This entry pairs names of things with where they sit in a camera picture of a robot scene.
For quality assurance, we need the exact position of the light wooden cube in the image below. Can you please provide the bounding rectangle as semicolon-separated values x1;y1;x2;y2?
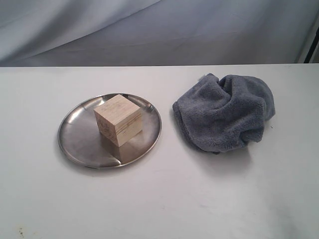
94;94;142;147

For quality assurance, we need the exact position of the grey fleece cloth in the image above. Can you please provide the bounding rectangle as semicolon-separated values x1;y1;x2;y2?
172;74;275;154

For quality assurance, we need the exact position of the round stainless steel plate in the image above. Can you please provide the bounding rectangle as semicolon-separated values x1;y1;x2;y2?
58;94;162;169

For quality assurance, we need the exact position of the white backdrop curtain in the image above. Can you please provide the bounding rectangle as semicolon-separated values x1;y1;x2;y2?
0;0;319;67

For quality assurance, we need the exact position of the black stand pole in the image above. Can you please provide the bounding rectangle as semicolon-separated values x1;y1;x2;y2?
304;30;319;64

